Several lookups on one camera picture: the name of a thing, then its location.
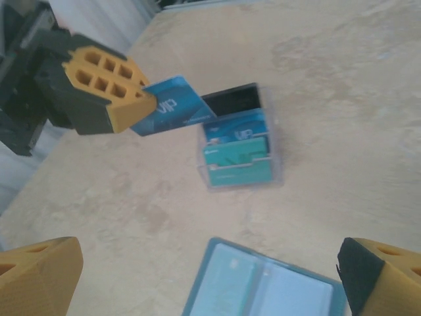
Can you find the clear acrylic card stand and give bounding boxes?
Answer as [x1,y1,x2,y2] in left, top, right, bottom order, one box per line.
[196,82,284,194]

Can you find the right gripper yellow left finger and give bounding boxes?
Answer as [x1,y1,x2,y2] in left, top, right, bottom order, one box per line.
[0,236,84,316]

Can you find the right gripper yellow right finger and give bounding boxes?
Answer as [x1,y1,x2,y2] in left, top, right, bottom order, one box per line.
[335,236,421,316]

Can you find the corrugated translucent side panel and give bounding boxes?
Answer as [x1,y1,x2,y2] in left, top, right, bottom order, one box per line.
[45,0,162,60]

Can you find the blue folding card holder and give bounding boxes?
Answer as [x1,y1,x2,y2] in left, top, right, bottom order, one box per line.
[182,236,346,316]

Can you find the black credit card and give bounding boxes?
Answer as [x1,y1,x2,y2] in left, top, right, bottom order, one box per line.
[201,84,260,116]

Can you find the teal VIP credit card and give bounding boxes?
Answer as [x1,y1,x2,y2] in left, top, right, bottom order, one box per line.
[203,137,276,186]
[197,245,260,316]

